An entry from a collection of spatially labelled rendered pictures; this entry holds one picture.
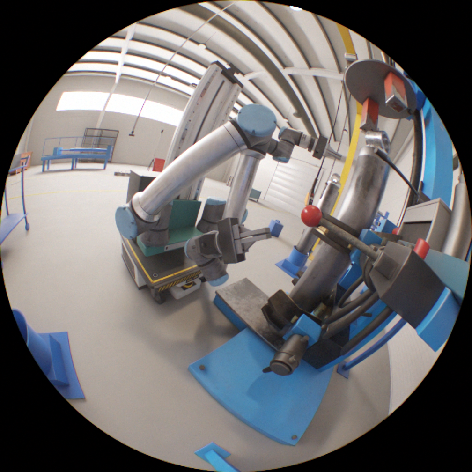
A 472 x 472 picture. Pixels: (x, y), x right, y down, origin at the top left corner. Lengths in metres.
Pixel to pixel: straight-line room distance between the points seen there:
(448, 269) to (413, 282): 0.10
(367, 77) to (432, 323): 1.30
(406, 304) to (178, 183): 0.61
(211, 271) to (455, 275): 0.66
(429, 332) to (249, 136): 0.59
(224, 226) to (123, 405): 1.06
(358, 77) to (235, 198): 1.28
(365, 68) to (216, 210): 1.55
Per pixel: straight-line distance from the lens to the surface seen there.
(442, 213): 0.47
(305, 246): 2.17
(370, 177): 0.83
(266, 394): 0.99
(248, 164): 0.57
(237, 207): 0.57
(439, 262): 0.35
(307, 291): 0.86
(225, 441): 1.07
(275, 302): 0.74
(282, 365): 0.59
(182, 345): 1.04
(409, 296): 0.26
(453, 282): 0.30
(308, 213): 0.23
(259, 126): 0.44
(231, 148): 0.45
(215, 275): 0.56
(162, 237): 0.82
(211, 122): 1.14
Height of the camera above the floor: 0.98
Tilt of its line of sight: 22 degrees down
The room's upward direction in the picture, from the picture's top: 21 degrees clockwise
